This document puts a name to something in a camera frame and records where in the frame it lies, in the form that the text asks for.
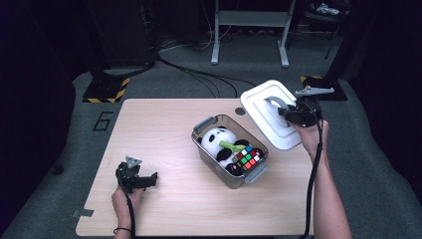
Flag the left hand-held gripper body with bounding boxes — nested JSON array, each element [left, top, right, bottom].
[[114, 155, 143, 194]]

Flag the dark chair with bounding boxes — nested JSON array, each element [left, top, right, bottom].
[[292, 0, 353, 61]]

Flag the right hand-held gripper cable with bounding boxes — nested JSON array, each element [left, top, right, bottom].
[[300, 99, 325, 239]]

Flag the black cabinet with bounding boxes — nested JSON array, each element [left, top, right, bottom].
[[88, 0, 157, 69]]

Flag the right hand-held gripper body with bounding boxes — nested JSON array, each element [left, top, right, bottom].
[[291, 85, 335, 128]]

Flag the grey cloth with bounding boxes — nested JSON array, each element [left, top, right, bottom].
[[314, 2, 341, 17]]

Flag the colourful puzzle cube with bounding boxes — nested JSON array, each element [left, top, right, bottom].
[[232, 144, 262, 172]]

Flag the panda plush toy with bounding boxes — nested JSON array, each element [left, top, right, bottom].
[[198, 126, 265, 177]]

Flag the person's right hand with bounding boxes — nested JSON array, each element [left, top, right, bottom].
[[291, 120, 330, 157]]

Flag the left hand-held gripper cable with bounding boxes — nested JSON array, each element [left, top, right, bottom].
[[117, 175, 137, 239]]

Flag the black floor cable bundle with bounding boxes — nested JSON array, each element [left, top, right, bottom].
[[156, 53, 265, 100]]

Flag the person's left hand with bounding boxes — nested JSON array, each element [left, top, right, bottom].
[[110, 186, 144, 222]]

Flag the white lid with grey handle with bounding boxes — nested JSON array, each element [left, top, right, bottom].
[[239, 79, 304, 151]]

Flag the clear grey storage box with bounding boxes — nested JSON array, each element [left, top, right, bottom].
[[191, 114, 270, 190]]

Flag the white metal stand frame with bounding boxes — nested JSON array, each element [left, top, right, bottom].
[[210, 0, 297, 69]]

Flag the hand-held gripper cable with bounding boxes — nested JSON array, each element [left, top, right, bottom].
[[117, 175, 137, 239], [300, 99, 325, 239]]

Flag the black striped stand base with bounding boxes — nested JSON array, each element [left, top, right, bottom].
[[300, 75, 349, 102], [82, 77, 131, 104]]

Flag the grey tape piece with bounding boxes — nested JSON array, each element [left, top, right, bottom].
[[72, 208, 96, 219]]

